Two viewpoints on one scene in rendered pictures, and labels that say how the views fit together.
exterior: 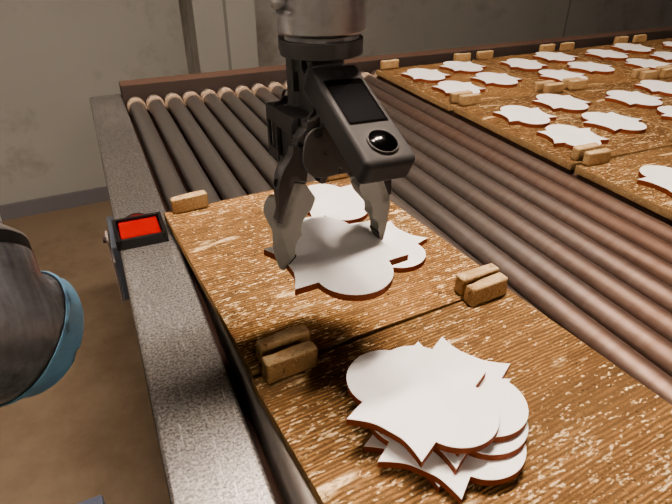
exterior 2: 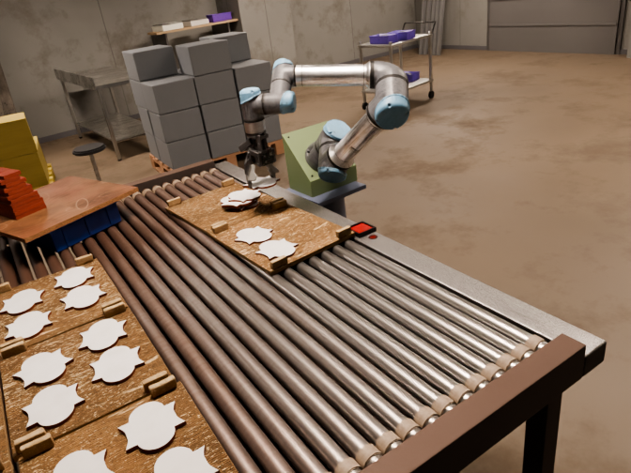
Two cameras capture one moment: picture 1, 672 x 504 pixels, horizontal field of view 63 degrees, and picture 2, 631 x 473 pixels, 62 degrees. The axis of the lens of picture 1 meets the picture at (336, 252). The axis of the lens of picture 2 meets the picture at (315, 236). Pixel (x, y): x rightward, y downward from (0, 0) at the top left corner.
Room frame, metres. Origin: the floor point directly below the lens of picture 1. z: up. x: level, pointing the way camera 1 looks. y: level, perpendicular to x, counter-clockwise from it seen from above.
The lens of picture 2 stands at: (2.39, -0.04, 1.74)
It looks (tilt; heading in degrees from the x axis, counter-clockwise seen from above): 26 degrees down; 174
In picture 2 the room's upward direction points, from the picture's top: 8 degrees counter-clockwise
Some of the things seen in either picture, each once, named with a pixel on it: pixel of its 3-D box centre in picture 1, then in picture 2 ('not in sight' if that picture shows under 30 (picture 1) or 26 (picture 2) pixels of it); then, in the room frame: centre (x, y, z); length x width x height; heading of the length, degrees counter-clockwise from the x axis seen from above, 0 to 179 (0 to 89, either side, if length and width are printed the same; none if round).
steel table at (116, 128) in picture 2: not in sight; (110, 105); (-5.15, -1.70, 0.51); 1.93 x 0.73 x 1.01; 27
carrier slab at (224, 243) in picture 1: (316, 248); (280, 235); (0.69, 0.03, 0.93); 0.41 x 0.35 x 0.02; 28
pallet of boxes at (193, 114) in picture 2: not in sight; (206, 103); (-3.51, -0.36, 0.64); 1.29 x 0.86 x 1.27; 112
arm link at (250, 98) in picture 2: not in sight; (252, 104); (0.49, 0.02, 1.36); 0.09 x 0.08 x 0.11; 72
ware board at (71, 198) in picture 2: not in sight; (51, 205); (0.22, -0.86, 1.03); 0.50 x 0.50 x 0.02; 46
